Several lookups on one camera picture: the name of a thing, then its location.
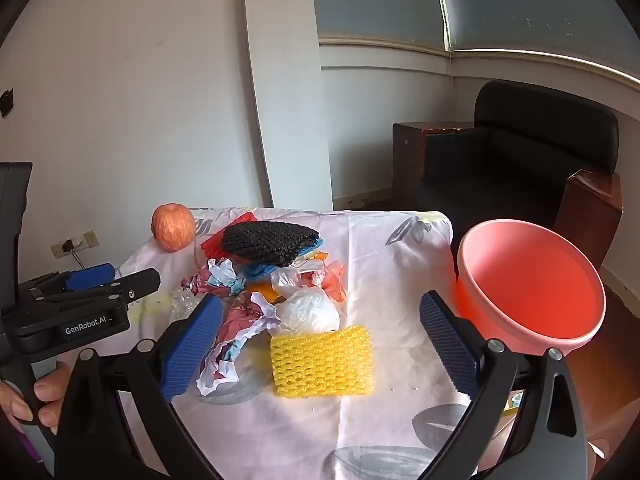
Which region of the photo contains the frosted window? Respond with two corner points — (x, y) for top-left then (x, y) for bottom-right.
(310, 0), (640, 81)

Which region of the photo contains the yellow foam fruit net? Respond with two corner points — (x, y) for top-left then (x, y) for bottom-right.
(270, 325), (376, 397)

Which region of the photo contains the black leather wooden armchair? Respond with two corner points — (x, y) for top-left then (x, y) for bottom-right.
(392, 80), (623, 267)

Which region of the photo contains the black foam fruit net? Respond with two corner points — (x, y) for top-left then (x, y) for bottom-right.
(221, 221), (321, 268)

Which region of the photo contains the red foam fruit net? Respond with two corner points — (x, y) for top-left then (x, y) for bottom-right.
(201, 212), (258, 260)

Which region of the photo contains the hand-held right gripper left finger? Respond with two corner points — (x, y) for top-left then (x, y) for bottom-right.
(52, 292), (226, 480)

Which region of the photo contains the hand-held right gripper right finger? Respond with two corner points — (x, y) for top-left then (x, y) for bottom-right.
(419, 290), (593, 480)

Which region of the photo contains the white wall outlet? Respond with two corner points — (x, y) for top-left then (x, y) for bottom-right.
(50, 230), (98, 259)

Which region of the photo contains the red and clear plastic bag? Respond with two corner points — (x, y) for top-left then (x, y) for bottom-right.
(272, 259), (347, 303)

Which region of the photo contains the person's left hand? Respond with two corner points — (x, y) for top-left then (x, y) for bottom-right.
(0, 360), (73, 436)

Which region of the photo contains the orange peel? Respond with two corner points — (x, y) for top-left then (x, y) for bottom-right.
(247, 282), (278, 303)

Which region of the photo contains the pink plastic bucket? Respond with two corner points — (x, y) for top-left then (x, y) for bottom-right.
(452, 220), (607, 356)

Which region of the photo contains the white plastic bag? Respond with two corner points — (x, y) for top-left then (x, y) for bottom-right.
(275, 287), (341, 333)

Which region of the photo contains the pink floral table cloth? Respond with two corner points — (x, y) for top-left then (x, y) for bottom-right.
(107, 206), (501, 480)

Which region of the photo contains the red apple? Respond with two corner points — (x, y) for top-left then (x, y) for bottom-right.
(151, 203), (196, 252)

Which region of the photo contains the printed paper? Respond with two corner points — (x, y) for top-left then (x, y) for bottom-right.
(196, 292), (282, 398)
(181, 258), (247, 302)

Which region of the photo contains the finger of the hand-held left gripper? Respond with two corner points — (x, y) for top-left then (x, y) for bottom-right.
(20, 262), (117, 301)
(47, 268), (162, 311)

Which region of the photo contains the blue foam fruit net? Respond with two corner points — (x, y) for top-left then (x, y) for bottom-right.
(243, 237), (325, 281)

